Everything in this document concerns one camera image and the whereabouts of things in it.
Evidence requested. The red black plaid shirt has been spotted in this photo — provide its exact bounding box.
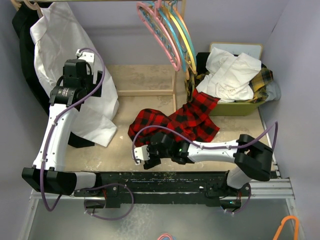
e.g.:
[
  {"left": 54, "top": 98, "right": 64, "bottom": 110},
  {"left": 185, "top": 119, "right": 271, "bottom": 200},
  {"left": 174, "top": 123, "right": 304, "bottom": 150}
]
[{"left": 127, "top": 90, "right": 220, "bottom": 147}]

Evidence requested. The white shirt in basket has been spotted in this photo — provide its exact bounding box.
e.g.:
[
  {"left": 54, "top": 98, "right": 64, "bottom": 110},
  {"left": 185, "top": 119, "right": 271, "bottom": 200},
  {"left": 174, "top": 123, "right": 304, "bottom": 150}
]
[{"left": 196, "top": 47, "right": 262, "bottom": 103}]

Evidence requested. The yellow plastic hanger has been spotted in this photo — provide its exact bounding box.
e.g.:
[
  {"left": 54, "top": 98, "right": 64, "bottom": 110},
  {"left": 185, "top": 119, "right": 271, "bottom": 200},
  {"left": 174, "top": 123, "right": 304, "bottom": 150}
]
[{"left": 160, "top": 0, "right": 197, "bottom": 81}]

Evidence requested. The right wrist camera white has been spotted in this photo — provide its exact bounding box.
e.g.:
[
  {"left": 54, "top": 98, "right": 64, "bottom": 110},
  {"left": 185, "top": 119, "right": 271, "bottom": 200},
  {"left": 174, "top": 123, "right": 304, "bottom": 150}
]
[{"left": 132, "top": 145, "right": 150, "bottom": 165}]

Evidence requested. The orange plastic hanger on rack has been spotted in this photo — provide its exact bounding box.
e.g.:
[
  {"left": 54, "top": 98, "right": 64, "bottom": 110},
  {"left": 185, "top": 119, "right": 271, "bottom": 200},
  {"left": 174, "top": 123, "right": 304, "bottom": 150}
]
[{"left": 170, "top": 0, "right": 197, "bottom": 74}]

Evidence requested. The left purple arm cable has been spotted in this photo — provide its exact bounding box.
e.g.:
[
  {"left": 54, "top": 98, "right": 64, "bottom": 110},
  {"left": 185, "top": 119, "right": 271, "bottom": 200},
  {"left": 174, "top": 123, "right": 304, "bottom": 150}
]
[{"left": 39, "top": 47, "right": 106, "bottom": 212}]

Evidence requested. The teal plastic hanger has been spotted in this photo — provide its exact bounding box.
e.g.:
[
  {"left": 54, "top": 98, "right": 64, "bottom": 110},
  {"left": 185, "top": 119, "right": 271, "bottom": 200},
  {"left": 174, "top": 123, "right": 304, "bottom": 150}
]
[{"left": 167, "top": 0, "right": 197, "bottom": 74}]

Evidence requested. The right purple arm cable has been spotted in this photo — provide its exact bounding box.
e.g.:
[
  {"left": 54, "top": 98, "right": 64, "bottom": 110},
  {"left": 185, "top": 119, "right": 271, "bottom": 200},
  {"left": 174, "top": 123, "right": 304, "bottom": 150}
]
[{"left": 131, "top": 120, "right": 279, "bottom": 166}]

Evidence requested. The wooden clothes rack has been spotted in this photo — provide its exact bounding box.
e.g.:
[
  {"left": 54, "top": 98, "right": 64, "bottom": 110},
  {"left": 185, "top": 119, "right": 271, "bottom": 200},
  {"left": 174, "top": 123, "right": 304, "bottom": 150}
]
[{"left": 10, "top": 0, "right": 178, "bottom": 111}]

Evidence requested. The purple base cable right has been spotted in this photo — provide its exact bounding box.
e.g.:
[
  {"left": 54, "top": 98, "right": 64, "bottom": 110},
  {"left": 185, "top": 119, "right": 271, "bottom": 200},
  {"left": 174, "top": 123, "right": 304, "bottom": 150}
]
[{"left": 220, "top": 184, "right": 252, "bottom": 217}]

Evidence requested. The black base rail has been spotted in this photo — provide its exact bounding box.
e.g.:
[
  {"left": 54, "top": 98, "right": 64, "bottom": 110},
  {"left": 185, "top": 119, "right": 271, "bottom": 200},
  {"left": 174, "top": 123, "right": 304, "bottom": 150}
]
[{"left": 74, "top": 171, "right": 251, "bottom": 209}]

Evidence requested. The green laundry basket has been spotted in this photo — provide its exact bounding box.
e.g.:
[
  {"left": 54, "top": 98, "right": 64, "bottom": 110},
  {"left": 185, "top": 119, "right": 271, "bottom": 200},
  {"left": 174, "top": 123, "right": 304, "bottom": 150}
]
[{"left": 185, "top": 69, "right": 266, "bottom": 117}]

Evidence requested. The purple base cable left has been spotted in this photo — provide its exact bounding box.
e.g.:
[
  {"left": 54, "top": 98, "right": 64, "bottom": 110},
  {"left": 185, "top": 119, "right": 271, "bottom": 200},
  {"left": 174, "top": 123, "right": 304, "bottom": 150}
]
[{"left": 83, "top": 183, "right": 135, "bottom": 221}]

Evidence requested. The yellow plaid shirt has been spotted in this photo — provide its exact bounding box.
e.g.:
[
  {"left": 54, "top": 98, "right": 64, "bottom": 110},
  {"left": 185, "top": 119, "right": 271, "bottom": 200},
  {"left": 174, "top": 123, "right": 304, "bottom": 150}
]
[{"left": 247, "top": 67, "right": 274, "bottom": 103}]

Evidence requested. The grey blue garment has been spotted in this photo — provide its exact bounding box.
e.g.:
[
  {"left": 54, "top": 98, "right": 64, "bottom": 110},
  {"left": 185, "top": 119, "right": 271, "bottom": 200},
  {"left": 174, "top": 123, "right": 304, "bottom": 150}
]
[{"left": 265, "top": 81, "right": 282, "bottom": 102}]

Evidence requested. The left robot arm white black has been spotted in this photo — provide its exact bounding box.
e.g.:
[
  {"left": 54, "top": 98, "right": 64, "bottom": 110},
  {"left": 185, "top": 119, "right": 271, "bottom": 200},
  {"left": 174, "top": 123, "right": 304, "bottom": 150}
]
[{"left": 21, "top": 55, "right": 103, "bottom": 196}]

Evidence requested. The orange hanger on floor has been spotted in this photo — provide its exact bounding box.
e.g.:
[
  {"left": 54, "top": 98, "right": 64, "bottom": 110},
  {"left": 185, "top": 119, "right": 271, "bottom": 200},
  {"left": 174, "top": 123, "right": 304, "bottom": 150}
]
[{"left": 272, "top": 215, "right": 300, "bottom": 240}]

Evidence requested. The aluminium rail frame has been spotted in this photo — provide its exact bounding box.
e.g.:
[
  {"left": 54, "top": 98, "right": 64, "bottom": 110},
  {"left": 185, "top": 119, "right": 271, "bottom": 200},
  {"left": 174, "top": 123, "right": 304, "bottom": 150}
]
[{"left": 31, "top": 125, "right": 294, "bottom": 216}]

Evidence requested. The pink blue hangers bottom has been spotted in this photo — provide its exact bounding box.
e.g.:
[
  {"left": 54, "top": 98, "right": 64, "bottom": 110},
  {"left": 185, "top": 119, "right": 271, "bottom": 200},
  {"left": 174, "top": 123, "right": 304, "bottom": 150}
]
[{"left": 157, "top": 233, "right": 176, "bottom": 240}]

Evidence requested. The pink plastic hanger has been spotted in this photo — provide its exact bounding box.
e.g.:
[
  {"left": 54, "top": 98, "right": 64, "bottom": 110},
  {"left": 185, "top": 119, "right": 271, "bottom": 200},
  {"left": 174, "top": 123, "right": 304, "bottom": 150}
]
[{"left": 136, "top": 1, "right": 182, "bottom": 72}]

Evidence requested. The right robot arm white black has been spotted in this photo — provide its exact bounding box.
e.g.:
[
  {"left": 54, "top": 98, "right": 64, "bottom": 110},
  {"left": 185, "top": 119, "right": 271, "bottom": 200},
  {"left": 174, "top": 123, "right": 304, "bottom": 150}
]
[{"left": 133, "top": 132, "right": 273, "bottom": 196}]

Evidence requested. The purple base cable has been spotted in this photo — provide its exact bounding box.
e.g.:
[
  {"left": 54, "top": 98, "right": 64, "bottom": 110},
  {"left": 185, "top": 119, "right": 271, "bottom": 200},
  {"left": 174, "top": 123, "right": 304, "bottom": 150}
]
[
  {"left": 220, "top": 184, "right": 252, "bottom": 217},
  {"left": 83, "top": 183, "right": 135, "bottom": 221}
]

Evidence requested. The black hanging garment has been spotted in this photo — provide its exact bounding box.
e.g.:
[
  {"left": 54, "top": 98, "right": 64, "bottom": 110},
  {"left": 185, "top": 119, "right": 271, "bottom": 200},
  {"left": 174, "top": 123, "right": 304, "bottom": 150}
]
[{"left": 11, "top": 1, "right": 96, "bottom": 148}]

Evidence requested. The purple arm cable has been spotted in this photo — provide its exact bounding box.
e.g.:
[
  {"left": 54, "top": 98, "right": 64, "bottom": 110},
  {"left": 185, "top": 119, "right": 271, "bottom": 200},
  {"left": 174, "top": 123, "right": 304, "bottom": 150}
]
[
  {"left": 39, "top": 47, "right": 106, "bottom": 212},
  {"left": 131, "top": 120, "right": 279, "bottom": 166}
]

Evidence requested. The white hanging shirt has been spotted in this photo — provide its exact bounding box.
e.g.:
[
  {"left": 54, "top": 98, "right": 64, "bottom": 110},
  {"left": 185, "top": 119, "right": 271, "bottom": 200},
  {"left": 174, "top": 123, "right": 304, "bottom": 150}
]
[{"left": 30, "top": 2, "right": 119, "bottom": 147}]

